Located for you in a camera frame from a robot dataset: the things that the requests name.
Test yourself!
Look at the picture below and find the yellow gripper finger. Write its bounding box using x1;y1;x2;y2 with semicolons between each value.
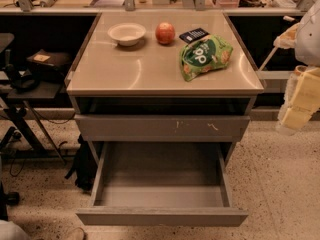
276;66;320;136
273;23;299;49

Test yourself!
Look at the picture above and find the green rice chip bag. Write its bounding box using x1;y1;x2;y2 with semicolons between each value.
179;35;233;82

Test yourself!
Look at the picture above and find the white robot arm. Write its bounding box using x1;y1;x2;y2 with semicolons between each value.
274;0;320;136

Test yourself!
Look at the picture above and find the grey drawer cabinet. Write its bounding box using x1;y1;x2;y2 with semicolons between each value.
64;10;266;228

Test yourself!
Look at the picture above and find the open bottom drawer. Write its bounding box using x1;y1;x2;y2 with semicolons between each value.
77;142;248;227

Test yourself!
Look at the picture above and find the closed middle drawer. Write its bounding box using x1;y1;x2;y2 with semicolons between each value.
75;115;250;142

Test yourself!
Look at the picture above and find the white stick tool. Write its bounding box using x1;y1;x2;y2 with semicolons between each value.
259;16;299;71

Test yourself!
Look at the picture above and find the black calculator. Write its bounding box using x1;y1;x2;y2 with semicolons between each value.
179;28;208;44

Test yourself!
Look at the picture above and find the red apple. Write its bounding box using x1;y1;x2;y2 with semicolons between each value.
155;22;175;45

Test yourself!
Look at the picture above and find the white bowl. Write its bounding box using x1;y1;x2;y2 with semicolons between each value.
107;23;146;47

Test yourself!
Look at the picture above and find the black backpack on floor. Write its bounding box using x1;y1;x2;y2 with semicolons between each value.
65;136;97;191

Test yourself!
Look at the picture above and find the black side table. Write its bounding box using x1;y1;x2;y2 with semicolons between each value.
0;32;68;165

